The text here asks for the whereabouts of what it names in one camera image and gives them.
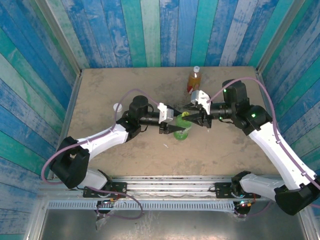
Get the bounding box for green plastic bottle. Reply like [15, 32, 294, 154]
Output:
[173, 113, 193, 141]

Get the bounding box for clear plastic bottle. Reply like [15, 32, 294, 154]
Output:
[113, 109, 125, 122]

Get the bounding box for amber bottle red gold label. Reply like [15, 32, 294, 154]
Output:
[186, 71, 203, 94]

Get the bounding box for grey metal sheet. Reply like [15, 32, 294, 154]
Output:
[39, 208, 307, 240]

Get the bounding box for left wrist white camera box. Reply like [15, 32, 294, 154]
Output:
[157, 102, 175, 121]

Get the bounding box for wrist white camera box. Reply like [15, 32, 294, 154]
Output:
[190, 89, 212, 115]
[157, 102, 175, 121]

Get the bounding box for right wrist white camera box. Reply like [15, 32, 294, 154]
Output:
[190, 89, 212, 115]

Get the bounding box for aluminium table side rail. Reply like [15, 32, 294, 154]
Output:
[46, 72, 83, 180]
[256, 68, 296, 181]

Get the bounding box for aluminium mounting rail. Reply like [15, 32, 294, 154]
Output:
[38, 174, 305, 203]

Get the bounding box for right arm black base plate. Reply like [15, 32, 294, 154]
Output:
[214, 181, 261, 200]

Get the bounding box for white slotted cable duct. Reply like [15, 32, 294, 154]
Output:
[47, 201, 236, 211]

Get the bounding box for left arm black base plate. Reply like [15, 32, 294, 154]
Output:
[82, 181, 128, 199]

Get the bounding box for aluminium corner post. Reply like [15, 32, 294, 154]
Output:
[256, 0, 307, 73]
[34, 0, 83, 76]

